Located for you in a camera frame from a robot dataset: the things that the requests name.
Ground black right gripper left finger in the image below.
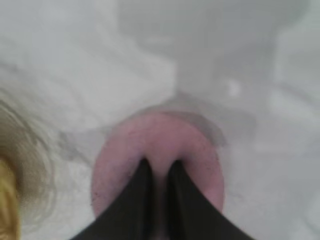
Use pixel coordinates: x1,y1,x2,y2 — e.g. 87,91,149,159
77,156,161,240

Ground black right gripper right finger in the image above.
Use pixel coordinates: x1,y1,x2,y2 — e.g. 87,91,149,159
165,159,238,240

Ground pink peach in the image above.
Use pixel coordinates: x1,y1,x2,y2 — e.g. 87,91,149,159
90,111,227,240

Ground yellow woven wicker basket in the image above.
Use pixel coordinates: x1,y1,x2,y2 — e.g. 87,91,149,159
0,99,55,240

